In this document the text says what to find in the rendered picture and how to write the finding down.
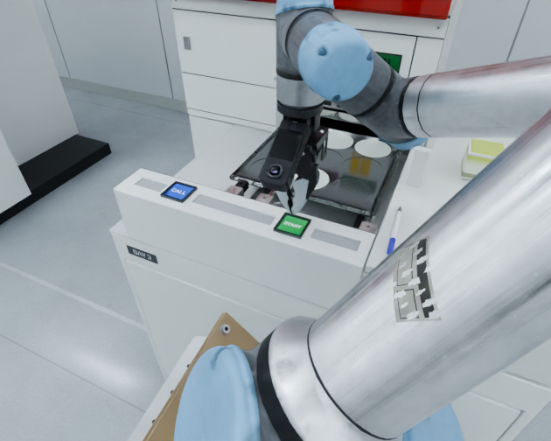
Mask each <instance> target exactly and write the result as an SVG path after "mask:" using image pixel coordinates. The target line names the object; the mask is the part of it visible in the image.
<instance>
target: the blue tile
mask: <svg viewBox="0 0 551 441"><path fill-rule="evenodd" d="M192 189H193V188H191V187H188V186H185V185H180V184H175V185H174V186H173V187H172V188H171V189H170V190H169V191H168V192H166V193H165V195H168V196H171V197H174V198H177V199H180V200H182V199H183V198H184V197H185V196H186V195H187V194H188V193H189V192H190V191H191V190H192Z"/></svg>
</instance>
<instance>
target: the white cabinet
mask: <svg viewBox="0 0 551 441"><path fill-rule="evenodd" d="M111 234H112V237H113V239H114V242H115V246H116V249H117V251H118V254H119V256H120V259H121V261H122V266H123V268H124V270H125V273H126V276H127V278H128V281H129V285H130V288H131V290H132V292H133V295H134V298H135V301H136V304H137V307H138V310H139V312H140V314H141V317H142V320H143V323H144V326H145V329H146V332H147V333H148V336H149V339H150V343H151V345H152V348H153V351H154V353H155V355H156V358H157V363H158V365H159V367H160V370H161V373H162V375H163V378H164V382H165V381H166V380H167V378H168V377H169V375H170V374H171V371H172V370H173V368H174V367H175V366H176V365H177V363H178V361H179V360H180V358H181V356H182V355H183V353H184V352H185V350H186V348H187V347H188V346H189V345H190V343H191V341H192V339H193V338H194V336H202V337H207V336H208V334H209V333H210V331H211V330H212V329H213V327H214V325H215V324H216V322H217V320H218V319H219V317H220V315H221V314H222V313H224V312H227V313H228V314H229V315H230V316H231V317H233V318H234V319H235V320H236V321H237V322H238V323H239V324H240V325H241V326H242V327H243V328H244V329H245V330H247V331H248V332H249V333H250V334H251V335H252V336H253V337H254V338H255V339H256V340H257V341H258V342H259V343H261V342H262V341H263V340H264V339H265V338H266V337H267V336H268V335H269V334H270V333H272V332H273V331H274V330H275V329H276V328H277V327H278V326H279V325H280V324H281V323H282V322H283V321H285V320H286V319H289V318H292V317H296V316H306V317H311V318H314V319H319V318H320V317H321V316H322V315H323V314H324V313H325V312H327V311H328V310H326V309H324V308H322V307H319V306H316V305H313V304H310V303H307V302H304V301H302V300H299V299H297V298H294V297H290V296H288V295H285V294H282V293H280V292H277V291H275V290H271V289H268V288H266V287H263V286H260V285H258V284H255V283H251V282H249V281H246V280H244V279H241V278H238V277H236V276H232V275H229V274H227V273H224V272H222V271H219V270H216V269H212V268H210V267H207V266H205V265H202V264H199V263H197V262H193V261H190V260H188V259H185V258H183V257H180V256H177V255H173V254H171V253H168V252H166V251H163V250H161V249H158V248H154V247H151V246H149V245H146V244H144V243H141V242H139V241H134V240H132V239H130V238H127V237H124V236H121V235H119V234H115V233H112V232H111ZM550 400H551V387H550V386H548V385H545V384H542V383H539V382H537V381H533V380H530V379H527V378H525V377H523V376H520V375H517V374H513V373H511V372H508V371H505V370H503V369H502V370H501V371H499V372H498V373H496V374H495V375H493V376H492V377H490V378H489V379H487V380H486V381H483V382H482V383H480V384H479V385H477V386H476V387H475V388H473V389H471V390H470V391H468V392H467V393H465V394H464V395H462V396H460V397H458V398H457V399H456V400H455V401H453V402H451V406H452V408H453V410H454V411H455V413H456V416H457V420H458V422H459V425H460V428H461V431H462V433H463V437H464V441H512V440H513V439H514V438H515V437H516V436H517V435H518V434H519V433H520V432H521V431H522V430H523V429H524V428H525V426H526V425H527V424H528V423H529V422H530V421H531V420H532V419H533V418H534V417H535V416H536V415H537V414H538V413H539V412H540V411H541V409H542V408H543V407H544V406H545V405H546V404H547V403H548V402H549V401H550Z"/></svg>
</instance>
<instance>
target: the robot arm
mask: <svg viewBox="0 0 551 441"><path fill-rule="evenodd" d="M333 11H334V5H333V0H276V12H275V17H276V74H275V76H274V80H275V81H276V98H277V110H278V111H279V112H280V113H281V114H283V115H285V116H287V120H282V121H281V124H280V126H279V128H278V131H277V132H276V135H275V138H274V141H273V143H272V145H271V147H270V149H269V153H268V155H267V157H266V159H265V162H264V164H263V167H262V169H261V172H260V174H259V179H260V181H261V183H262V186H263V187H264V188H268V189H271V190H275V191H276V194H277V196H278V198H279V200H280V201H281V202H282V204H283V205H284V206H285V208H286V209H287V211H288V212H289V213H290V214H296V213H298V212H299V211H300V210H301V209H302V208H303V206H304V204H305V203H306V201H307V200H308V198H309V197H310V195H311V194H312V192H313V191H314V189H315V187H316V186H317V183H318V181H319V176H320V173H319V170H318V167H319V164H316V162H317V159H318V153H319V152H320V151H321V161H323V159H324V157H325V156H326V152H327V144H328V134H329V128H325V127H321V126H320V115H321V112H322V111H323V105H324V100H325V99H326V100H328V101H333V102H335V103H336V104H337V105H339V106H340V107H341V108H342V109H343V110H345V111H346V112H347V113H349V114H350V115H351V116H353V117H355V118H356V119H357V120H358V121H360V122H361V123H363V124H364V125H365V126H367V128H369V129H370V130H371V131H372V132H374V133H375V134H376V136H377V137H378V138H379V139H380V140H382V141H383V142H385V143H387V144H391V145H392V146H393V147H395V148H396V149H399V150H404V151H406V150H412V149H413V148H414V147H416V146H420V145H422V144H423V143H425V142H426V141H427V140H428V139H429V138H430V137H432V138H516V139H515V140H514V141H513V142H512V143H511V144H510V145H508V146H507V147H506V148H505V149H504V150H503V151H502V152H501V153H500V154H498V155H497V156H496V157H495V158H494V159H493V160H492V161H491V162H490V163H489V164H488V165H487V166H486V167H485V168H484V169H483V170H482V171H481V172H479V173H478V174H477V175H476V176H475V177H474V178H473V179H472V180H471V181H469V182H468V183H467V184H466V185H465V186H464V187H463V188H462V189H461V190H459V191H458V192H457V193H456V194H455V195H454V196H453V197H452V198H451V199H449V200H448V201H447V202H446V203H445V204H444V205H443V206H442V207H440V208H439V209H438V210H437V211H436V212H435V213H434V214H433V215H431V216H430V217H429V218H428V219H427V220H426V221H425V222H424V223H423V224H421V226H420V227H418V228H417V229H416V231H414V233H412V234H411V235H410V236H409V237H408V238H407V239H406V240H405V241H403V242H402V243H401V244H400V245H399V246H398V247H397V248H396V249H395V250H393V251H392V252H391V253H390V254H389V255H388V256H387V257H386V258H385V259H383V260H382V261H381V262H380V263H379V264H378V265H377V266H376V267H375V268H373V269H372V270H371V271H370V272H369V273H368V274H367V275H366V276H364V277H363V278H362V279H361V280H360V281H359V282H358V283H357V284H356V285H354V286H353V287H352V288H351V289H350V290H349V291H348V292H347V293H346V294H345V295H344V296H343V297H342V298H341V299H340V300H339V301H338V302H337V303H335V304H334V305H333V306H332V307H331V308H330V309H329V310H328V311H326V312H325V313H324V314H323V315H322V316H321V317H320V318H319V319H317V318H311V317H306V316H296V317H292V318H288V319H286V320H285V321H283V322H282V323H281V324H280V325H279V326H278V327H277V328H276V329H275V330H274V331H273V332H272V333H270V334H269V335H268V336H267V337H266V338H265V339H264V340H263V341H262V342H261V343H260V344H259V345H258V346H257V347H255V348H253V349H251V350H246V351H245V350H241V349H240V348H239V347H238V346H236V345H228V346H215V347H212V348H210V349H208V350H207V351H206V352H204V353H203V354H202V355H201V356H200V358H199V359H198V360H197V362H196V363H195V365H194V367H193V368H192V371H191V372H190V374H189V376H188V379H187V381H186V384H185V387H184V390H183V393H182V396H181V399H180V403H179V407H178V414H177V420H176V426H175V432H174V441H464V437H463V433H462V431H461V428H460V425H459V422H458V420H457V416H456V413H455V411H454V410H453V408H452V406H451V403H452V402H453V401H455V400H456V399H457V398H458V397H460V396H462V395H464V394H465V393H467V392H468V391H470V390H471V389H474V388H475V387H476V386H477V385H479V384H480V383H482V382H484V381H486V380H487V379H489V378H490V377H492V376H493V375H495V374H496V373H498V372H499V371H501V370H502V369H504V368H506V367H507V366H509V365H511V364H512V363H514V362H515V361H516V360H518V359H519V358H521V357H523V356H524V355H526V354H528V353H529V352H531V351H532V350H534V349H535V348H536V347H538V346H540V345H541V344H543V343H545V342H546V341H548V340H550V339H551V54H549V55H544V56H539V57H532V58H527V59H517V60H512V61H506V62H500V63H495V64H490V65H484V66H474V67H468V68H463V69H457V70H451V71H446V72H440V73H431V74H424V75H422V76H415V77H409V78H404V77H401V76H400V75H399V74H398V73H397V72H396V71H395V70H394V69H393V68H392V67H391V66H389V65H388V63H387V62H386V61H385V60H384V59H382V58H381V57H380V56H379V55H378V54H377V53H376V52H375V51H374V50H373V49H372V48H371V47H370V45H369V44H368V43H367V42H366V40H365V39H364V37H363V36H362V35H361V34H360V33H359V32H358V31H357V30H356V29H354V28H353V27H351V26H350V25H348V24H344V23H342V22H341V21H340V20H338V19H337V18H335V17H334V16H333V15H332V12H333ZM321 130H323V131H324V132H323V133H322V132H321ZM324 140H325V147H324ZM321 146H322V150H321ZM295 174H297V176H298V177H297V178H296V179H295ZM294 180H295V181H294ZM292 186H293V188H294V191H295V196H294V197H293V199H292V200H293V203H292V200H291V195H292V192H291V188H292Z"/></svg>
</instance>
